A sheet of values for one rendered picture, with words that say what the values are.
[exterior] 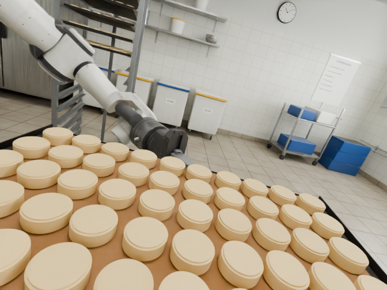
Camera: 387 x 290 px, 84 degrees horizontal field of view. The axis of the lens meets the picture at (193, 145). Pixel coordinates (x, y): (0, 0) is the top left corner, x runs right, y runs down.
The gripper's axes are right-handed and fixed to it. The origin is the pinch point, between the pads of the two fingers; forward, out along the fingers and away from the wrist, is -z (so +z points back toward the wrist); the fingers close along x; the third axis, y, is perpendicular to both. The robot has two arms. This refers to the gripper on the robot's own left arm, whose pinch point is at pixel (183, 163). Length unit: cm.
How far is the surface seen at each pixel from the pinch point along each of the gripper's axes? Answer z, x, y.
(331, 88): 120, 40, 463
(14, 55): 374, -33, -4
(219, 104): 205, -33, 250
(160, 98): 266, -48, 173
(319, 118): 93, -15, 387
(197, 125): 222, -77, 230
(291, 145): 110, -73, 364
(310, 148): 89, -71, 400
